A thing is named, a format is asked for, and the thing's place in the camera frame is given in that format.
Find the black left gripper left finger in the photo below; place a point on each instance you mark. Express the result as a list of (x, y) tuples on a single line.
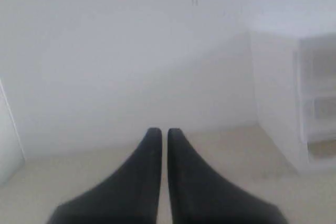
[(129, 195)]

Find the white plastic drawer cabinet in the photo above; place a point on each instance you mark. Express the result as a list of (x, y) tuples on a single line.
[(315, 100)]

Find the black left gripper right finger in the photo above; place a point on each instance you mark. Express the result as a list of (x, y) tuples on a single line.
[(199, 194)]

